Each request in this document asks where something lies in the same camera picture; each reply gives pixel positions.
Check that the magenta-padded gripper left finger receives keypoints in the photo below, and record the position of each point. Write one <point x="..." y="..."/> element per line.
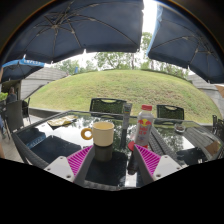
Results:
<point x="58" y="166"/>

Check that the dark wicker patio chair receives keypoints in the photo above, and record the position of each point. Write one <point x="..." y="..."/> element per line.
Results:
<point x="15" y="115"/>

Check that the large navy patio umbrella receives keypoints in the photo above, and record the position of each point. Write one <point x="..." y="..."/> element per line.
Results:
<point x="83" y="26"/>

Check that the dark green plastic chair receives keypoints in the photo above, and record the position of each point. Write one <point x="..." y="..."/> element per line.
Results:
<point x="170" y="112"/>
<point x="106" y="106"/>

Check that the small round ashtray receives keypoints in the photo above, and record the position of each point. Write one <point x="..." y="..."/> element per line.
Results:
<point x="180" y="128"/>

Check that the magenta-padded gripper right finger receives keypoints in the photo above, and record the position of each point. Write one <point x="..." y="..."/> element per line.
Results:
<point x="168" y="166"/>

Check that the white standing table card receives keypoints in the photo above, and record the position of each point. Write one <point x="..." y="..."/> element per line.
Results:
<point x="127" y="115"/>

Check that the blue umbrella with white lettering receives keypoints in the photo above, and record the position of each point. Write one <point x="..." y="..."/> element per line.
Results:
<point x="18" y="68"/>

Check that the navy umbrella with blue flap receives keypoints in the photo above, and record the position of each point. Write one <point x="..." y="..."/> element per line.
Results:
<point x="190" y="46"/>

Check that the flat yellow packet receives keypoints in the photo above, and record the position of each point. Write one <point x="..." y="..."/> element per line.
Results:
<point x="61" y="120"/>

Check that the flat round red coaster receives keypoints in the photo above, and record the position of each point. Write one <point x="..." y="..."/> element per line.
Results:
<point x="131" y="145"/>

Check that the person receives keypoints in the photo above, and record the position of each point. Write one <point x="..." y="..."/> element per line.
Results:
<point x="11" y="96"/>

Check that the red-capped clear drink bottle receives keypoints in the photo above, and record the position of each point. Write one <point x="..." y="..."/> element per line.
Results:
<point x="144" y="128"/>

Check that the black wicker chair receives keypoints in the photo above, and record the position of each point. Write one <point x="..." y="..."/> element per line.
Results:
<point x="219" y="126"/>

